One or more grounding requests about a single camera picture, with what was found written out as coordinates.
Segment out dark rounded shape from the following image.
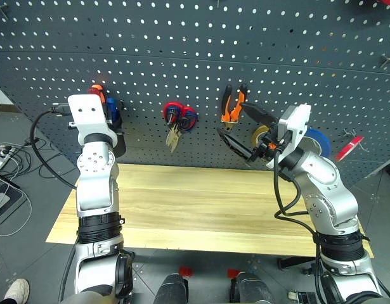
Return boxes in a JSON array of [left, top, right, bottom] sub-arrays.
[[154, 273, 190, 304], [230, 272, 274, 304]]

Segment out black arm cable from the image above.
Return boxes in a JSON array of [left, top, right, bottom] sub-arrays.
[[273, 139, 328, 304], [29, 102, 79, 191]]

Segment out orange black handled screwdriver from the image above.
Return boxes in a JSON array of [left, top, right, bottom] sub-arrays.
[[88, 83, 107, 105]]

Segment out red handled tool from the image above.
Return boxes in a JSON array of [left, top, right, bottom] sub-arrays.
[[335, 136, 365, 163]]

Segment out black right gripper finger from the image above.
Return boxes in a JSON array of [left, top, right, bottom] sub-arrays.
[[239, 101, 280, 127], [217, 128, 256, 165]]

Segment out white floor cable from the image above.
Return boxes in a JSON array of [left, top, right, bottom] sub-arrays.
[[0, 144, 34, 238]]

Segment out metal double peg hook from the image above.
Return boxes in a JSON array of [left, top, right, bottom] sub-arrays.
[[343, 127, 370, 153]]

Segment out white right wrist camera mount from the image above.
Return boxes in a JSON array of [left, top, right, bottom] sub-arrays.
[[278, 103, 312, 160]]

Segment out red blue handled shears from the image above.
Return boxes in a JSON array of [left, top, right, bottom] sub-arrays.
[[162, 101, 200, 154]]

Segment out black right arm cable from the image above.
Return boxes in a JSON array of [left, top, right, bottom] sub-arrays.
[[273, 139, 328, 304]]

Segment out yellow tape roll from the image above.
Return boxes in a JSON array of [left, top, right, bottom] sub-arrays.
[[252, 124, 273, 148]]

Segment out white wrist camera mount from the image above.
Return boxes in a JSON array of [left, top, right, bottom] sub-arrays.
[[278, 103, 312, 160], [67, 93, 119, 147]]

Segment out black table foot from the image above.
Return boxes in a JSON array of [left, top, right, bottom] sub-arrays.
[[275, 255, 316, 270]]

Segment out orange black pliers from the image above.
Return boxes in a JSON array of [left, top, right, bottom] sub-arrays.
[[220, 82, 249, 131]]

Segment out black flat floor box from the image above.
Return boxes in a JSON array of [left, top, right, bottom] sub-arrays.
[[0, 176, 27, 225]]

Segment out black floor cable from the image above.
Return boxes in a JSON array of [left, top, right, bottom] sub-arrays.
[[38, 148, 79, 179]]

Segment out dark grey metal pegboard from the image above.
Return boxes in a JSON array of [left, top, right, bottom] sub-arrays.
[[0, 0, 390, 193]]

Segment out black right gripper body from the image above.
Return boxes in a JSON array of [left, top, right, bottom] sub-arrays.
[[249, 121, 293, 163]]

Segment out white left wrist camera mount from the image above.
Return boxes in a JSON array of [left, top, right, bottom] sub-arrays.
[[67, 93, 119, 147]]

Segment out blue handled screwdriver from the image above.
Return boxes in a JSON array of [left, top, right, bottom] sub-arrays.
[[106, 98, 119, 124]]

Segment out blue tape roll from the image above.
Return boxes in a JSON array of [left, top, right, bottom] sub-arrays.
[[303, 127, 333, 158]]

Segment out white shoe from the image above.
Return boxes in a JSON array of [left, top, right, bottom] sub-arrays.
[[4, 278, 31, 303]]

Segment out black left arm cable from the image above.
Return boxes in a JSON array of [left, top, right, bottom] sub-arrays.
[[29, 102, 79, 191]]

